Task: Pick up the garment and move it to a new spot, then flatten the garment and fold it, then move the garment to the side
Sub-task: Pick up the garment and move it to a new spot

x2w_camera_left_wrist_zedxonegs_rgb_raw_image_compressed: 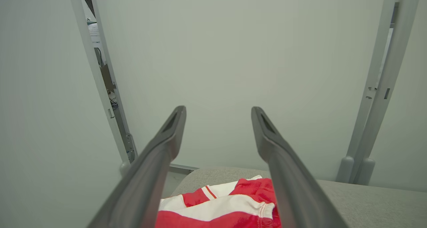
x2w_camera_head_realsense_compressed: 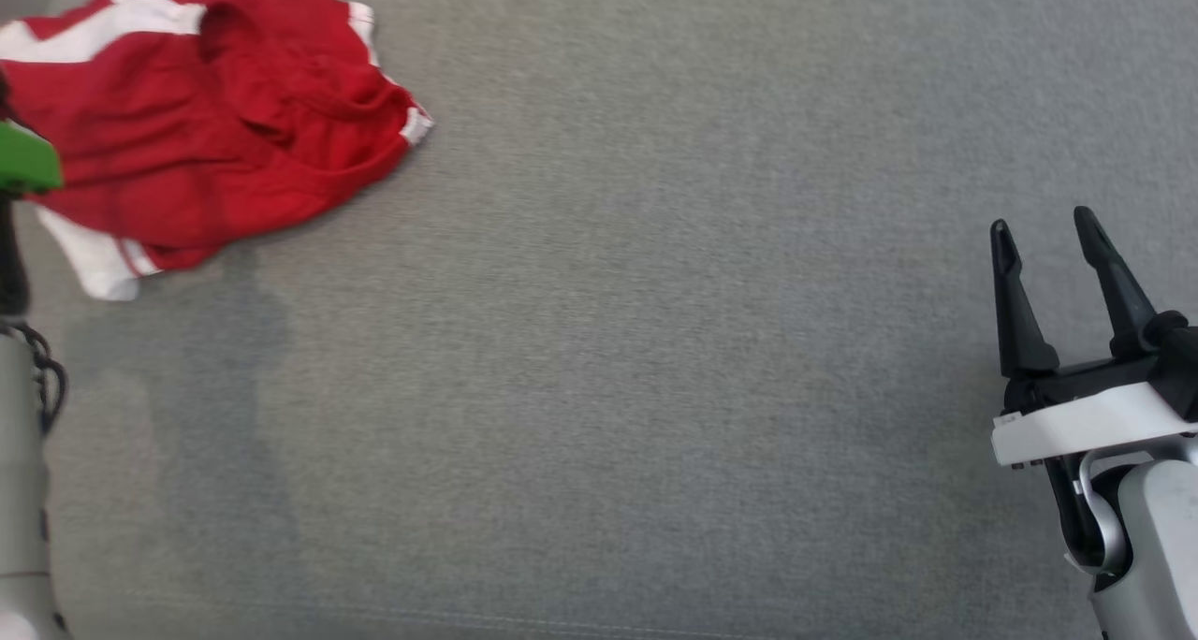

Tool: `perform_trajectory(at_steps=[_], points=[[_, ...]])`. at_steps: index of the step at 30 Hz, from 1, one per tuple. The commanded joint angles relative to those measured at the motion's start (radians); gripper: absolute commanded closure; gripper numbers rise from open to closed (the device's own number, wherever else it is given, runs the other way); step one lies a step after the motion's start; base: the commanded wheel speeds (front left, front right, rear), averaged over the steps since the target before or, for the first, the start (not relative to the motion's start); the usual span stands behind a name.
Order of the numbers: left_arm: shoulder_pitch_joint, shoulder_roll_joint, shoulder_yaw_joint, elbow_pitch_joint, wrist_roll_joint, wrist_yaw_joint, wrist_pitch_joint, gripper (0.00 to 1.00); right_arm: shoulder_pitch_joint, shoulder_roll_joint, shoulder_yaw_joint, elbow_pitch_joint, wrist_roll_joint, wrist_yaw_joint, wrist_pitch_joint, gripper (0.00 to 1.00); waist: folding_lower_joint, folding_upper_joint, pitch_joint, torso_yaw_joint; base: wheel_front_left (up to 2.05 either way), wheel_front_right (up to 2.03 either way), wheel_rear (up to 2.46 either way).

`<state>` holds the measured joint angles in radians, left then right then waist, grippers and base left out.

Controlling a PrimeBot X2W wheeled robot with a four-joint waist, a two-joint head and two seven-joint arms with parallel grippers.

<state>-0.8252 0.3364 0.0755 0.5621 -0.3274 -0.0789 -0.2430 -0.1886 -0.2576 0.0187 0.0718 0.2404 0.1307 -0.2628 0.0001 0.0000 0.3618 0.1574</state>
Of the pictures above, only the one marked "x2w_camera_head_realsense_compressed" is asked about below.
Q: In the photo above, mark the red shorts with white stripes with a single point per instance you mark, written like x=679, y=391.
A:
x=206, y=135

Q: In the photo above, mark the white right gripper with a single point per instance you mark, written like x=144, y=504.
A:
x=1086, y=420

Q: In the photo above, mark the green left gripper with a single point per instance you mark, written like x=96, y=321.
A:
x=28, y=163

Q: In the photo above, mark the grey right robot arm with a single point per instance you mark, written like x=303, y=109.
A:
x=1161, y=546

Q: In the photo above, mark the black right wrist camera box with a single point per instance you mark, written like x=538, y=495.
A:
x=1177, y=350

